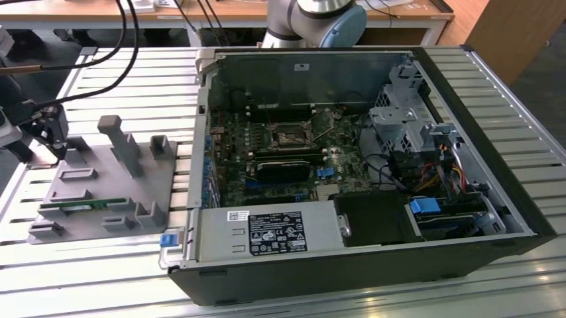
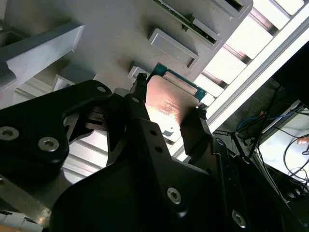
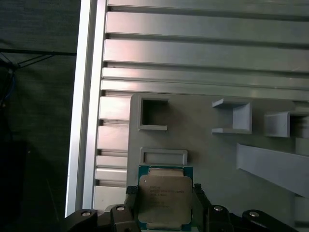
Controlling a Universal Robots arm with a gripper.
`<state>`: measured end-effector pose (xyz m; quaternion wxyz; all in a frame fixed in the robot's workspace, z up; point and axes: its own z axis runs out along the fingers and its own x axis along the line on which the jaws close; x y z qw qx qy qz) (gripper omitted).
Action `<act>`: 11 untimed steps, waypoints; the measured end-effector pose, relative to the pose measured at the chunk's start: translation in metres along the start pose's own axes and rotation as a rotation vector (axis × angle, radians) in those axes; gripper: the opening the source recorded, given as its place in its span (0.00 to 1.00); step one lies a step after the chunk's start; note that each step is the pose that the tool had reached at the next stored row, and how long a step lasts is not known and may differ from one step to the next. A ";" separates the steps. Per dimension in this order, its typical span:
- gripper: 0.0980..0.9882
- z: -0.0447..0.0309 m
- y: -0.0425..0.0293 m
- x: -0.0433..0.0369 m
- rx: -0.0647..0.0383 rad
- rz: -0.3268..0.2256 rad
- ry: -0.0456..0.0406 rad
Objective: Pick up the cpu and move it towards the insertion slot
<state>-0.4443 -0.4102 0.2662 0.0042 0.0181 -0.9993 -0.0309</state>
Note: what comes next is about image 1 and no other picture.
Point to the wooden desk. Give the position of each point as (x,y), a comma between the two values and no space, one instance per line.
(66,13)

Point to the CPU with silver top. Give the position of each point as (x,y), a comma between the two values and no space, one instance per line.
(42,164)

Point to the black RAM slot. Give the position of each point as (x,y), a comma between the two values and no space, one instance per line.
(288,159)
(288,153)

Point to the locking lever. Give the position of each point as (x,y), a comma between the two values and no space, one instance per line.
(326,132)
(269,116)

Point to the blue disk carrier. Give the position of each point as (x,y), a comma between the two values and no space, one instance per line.
(425,207)

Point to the wooden cabinet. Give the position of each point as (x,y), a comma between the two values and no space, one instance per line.
(509,30)

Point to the grey plastic parts rack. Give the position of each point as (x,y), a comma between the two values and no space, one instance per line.
(106,198)

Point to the black graphics card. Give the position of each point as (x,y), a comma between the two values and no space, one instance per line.
(284,172)

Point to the blue case latch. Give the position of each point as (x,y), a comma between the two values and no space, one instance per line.
(172,240)

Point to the silver chipset heatsink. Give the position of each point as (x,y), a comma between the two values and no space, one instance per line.
(328,192)

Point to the green motherboard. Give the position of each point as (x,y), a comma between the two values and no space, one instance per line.
(349,165)

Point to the CPU socket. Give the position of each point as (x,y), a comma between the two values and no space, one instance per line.
(292,136)

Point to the silver power supply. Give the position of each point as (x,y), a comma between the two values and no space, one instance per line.
(213,238)

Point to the blue connector tab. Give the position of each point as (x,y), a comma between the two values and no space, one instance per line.
(325,172)

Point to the green RAM stick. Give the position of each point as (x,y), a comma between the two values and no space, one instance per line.
(79,203)

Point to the black plastic shroud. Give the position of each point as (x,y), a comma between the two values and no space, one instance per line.
(376,218)

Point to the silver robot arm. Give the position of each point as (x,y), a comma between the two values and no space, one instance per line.
(310,20)

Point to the black PC case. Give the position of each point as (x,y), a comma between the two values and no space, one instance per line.
(332,281)

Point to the silver metal disk bay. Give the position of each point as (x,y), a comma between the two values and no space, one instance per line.
(394,119)

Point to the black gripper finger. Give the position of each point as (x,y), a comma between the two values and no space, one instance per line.
(53,132)
(25,152)

